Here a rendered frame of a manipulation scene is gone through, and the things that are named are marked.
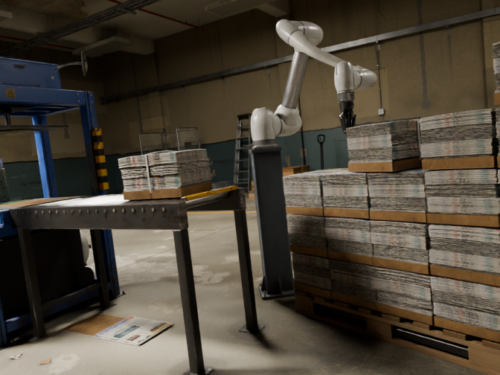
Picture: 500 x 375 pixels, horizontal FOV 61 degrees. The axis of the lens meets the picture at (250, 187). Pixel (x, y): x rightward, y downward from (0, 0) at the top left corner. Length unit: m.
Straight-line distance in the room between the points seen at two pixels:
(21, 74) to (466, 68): 7.40
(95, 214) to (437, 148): 1.64
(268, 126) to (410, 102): 6.29
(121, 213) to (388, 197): 1.27
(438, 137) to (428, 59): 7.06
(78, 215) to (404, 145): 1.66
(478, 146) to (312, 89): 7.82
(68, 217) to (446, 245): 1.87
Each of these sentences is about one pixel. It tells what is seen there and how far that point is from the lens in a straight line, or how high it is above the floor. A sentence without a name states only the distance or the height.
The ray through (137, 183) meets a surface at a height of 0.89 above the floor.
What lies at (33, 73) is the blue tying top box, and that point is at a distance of 3.30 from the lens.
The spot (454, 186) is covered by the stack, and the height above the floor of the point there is 0.76.
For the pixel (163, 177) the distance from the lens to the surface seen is 2.15.
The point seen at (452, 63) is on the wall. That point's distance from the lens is 8.87.
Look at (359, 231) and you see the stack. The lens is 2.18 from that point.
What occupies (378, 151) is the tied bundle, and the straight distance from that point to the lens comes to 2.05.
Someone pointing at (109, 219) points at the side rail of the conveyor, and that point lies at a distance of 2.21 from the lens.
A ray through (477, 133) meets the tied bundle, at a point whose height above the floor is 0.97.
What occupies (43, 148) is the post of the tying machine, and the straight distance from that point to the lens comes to 3.81.
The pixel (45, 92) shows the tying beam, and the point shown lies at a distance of 3.17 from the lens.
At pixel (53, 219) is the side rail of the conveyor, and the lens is 2.58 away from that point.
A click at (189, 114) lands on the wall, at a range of 11.24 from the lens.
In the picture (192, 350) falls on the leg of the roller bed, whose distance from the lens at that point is 2.08.
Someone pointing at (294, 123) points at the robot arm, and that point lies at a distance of 2.95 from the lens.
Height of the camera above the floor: 0.99
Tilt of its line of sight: 5 degrees down
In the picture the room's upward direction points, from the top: 6 degrees counter-clockwise
